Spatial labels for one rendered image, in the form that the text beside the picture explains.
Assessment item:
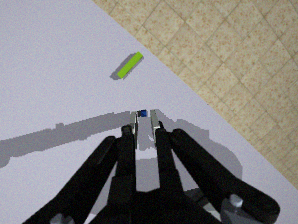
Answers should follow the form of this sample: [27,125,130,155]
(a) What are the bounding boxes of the lime green rod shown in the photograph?
[117,51,143,78]

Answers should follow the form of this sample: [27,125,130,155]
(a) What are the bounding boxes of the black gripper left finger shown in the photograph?
[22,111,138,224]

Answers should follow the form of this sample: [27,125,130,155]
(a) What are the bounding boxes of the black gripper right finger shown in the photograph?
[150,109,280,224]

